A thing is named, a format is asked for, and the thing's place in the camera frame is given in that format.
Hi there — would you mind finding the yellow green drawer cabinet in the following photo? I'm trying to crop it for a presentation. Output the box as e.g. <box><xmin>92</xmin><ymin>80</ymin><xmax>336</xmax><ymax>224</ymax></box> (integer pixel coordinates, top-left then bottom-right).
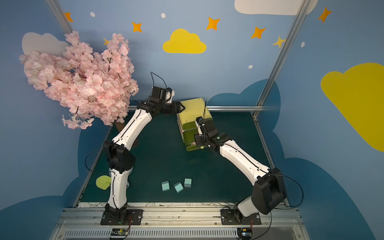
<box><xmin>177</xmin><ymin>98</ymin><xmax>213</xmax><ymax>132</ymax></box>

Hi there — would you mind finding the blue plug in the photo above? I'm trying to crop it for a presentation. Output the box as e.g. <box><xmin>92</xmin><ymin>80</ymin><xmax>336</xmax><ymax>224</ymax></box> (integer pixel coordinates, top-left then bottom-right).
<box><xmin>184</xmin><ymin>178</ymin><xmax>192</xmax><ymax>189</ymax></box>
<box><xmin>174</xmin><ymin>182</ymin><xmax>184</xmax><ymax>193</ymax></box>
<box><xmin>161</xmin><ymin>181</ymin><xmax>170</xmax><ymax>192</ymax></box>

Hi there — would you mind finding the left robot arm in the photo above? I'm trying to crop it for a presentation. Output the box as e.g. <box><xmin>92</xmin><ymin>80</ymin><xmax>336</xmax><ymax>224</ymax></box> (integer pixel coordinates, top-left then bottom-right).
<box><xmin>103</xmin><ymin>101</ymin><xmax>186</xmax><ymax>210</ymax></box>

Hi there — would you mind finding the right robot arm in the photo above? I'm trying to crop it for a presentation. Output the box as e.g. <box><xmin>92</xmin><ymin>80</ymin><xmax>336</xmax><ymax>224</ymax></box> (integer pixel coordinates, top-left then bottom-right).
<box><xmin>195</xmin><ymin>117</ymin><xmax>287</xmax><ymax>219</ymax></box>

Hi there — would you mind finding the pink cherry blossom tree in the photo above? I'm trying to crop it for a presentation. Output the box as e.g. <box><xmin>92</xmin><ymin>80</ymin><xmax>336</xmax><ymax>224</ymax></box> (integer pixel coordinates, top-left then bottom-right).
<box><xmin>20</xmin><ymin>31</ymin><xmax>139</xmax><ymax>130</ymax></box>

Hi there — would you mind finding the right controller board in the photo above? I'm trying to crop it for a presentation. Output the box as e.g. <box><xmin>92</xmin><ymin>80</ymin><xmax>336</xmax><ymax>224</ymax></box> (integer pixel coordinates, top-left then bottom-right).
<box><xmin>237</xmin><ymin>228</ymin><xmax>253</xmax><ymax>240</ymax></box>

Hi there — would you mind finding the controller board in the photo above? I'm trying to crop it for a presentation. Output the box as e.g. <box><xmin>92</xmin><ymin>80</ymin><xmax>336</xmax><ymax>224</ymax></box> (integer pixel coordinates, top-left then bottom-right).
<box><xmin>110</xmin><ymin>229</ymin><xmax>130</xmax><ymax>239</ymax></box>
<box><xmin>237</xmin><ymin>228</ymin><xmax>253</xmax><ymax>240</ymax></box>

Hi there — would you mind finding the green yellow brush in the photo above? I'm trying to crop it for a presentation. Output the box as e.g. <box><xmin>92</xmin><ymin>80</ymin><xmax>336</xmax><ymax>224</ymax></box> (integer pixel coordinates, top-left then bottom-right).
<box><xmin>96</xmin><ymin>175</ymin><xmax>112</xmax><ymax>191</ymax></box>

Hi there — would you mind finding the left controller board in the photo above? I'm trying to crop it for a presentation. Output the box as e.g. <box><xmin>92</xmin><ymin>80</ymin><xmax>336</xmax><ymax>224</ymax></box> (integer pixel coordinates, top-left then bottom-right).
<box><xmin>110</xmin><ymin>229</ymin><xmax>130</xmax><ymax>239</ymax></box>

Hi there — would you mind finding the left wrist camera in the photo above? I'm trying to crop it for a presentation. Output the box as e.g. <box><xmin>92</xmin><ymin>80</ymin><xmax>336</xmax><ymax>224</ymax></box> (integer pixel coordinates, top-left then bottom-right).
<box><xmin>150</xmin><ymin>87</ymin><xmax>175</xmax><ymax>104</ymax></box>

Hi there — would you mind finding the back aluminium rail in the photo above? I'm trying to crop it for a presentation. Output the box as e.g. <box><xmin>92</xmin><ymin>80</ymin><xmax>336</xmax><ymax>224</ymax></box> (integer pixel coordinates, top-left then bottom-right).
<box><xmin>128</xmin><ymin>104</ymin><xmax>265</xmax><ymax>113</ymax></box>

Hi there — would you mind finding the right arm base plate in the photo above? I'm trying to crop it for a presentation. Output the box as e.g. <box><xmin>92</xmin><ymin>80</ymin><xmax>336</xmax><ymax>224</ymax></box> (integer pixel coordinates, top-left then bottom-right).
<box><xmin>220</xmin><ymin>208</ymin><xmax>262</xmax><ymax>226</ymax></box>

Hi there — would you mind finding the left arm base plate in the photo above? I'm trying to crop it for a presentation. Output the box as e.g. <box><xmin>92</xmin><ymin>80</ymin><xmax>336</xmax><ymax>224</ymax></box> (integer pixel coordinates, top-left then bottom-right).
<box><xmin>100</xmin><ymin>208</ymin><xmax>144</xmax><ymax>226</ymax></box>

